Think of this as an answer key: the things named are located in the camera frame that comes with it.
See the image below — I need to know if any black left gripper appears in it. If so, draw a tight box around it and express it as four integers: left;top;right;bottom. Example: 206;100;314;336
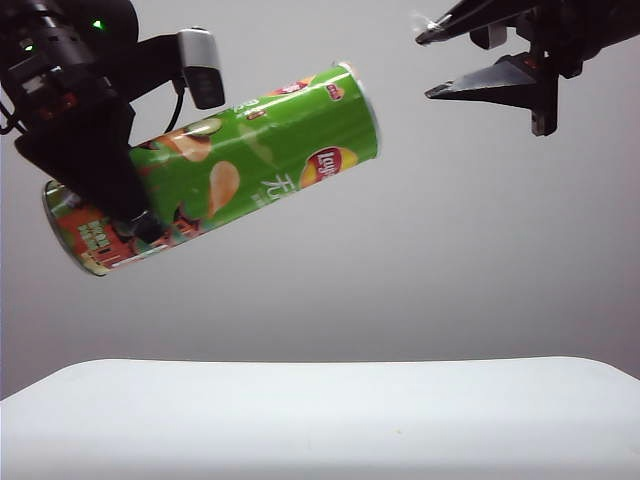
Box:
4;56;167;242

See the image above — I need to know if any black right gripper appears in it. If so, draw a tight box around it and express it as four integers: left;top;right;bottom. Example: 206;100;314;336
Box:
414;0;640;138

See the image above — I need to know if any green Lay's chips tub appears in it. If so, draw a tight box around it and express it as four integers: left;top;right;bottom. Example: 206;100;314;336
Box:
41;60;384;278

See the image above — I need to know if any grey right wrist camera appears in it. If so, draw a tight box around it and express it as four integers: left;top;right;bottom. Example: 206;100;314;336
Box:
469;22;510;51

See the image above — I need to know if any black camera cable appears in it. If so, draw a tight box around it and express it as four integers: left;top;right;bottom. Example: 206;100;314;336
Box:
162;74;189;137

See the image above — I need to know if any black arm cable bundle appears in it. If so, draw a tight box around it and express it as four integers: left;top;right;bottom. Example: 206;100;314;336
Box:
0;84;19;136

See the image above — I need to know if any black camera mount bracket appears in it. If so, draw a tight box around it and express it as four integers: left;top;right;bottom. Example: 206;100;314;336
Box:
130;32;189;101

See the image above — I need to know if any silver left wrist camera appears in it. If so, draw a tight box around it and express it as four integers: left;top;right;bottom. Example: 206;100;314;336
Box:
177;27;226;110

